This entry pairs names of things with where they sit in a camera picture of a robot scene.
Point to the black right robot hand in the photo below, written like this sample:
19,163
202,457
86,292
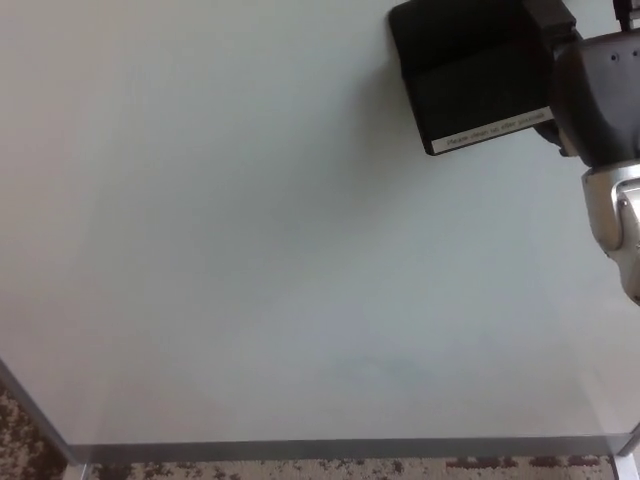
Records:
600,100

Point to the black magnetic container white label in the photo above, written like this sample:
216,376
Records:
475,75

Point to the whiteboard with silver frame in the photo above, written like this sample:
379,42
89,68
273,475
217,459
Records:
250,225

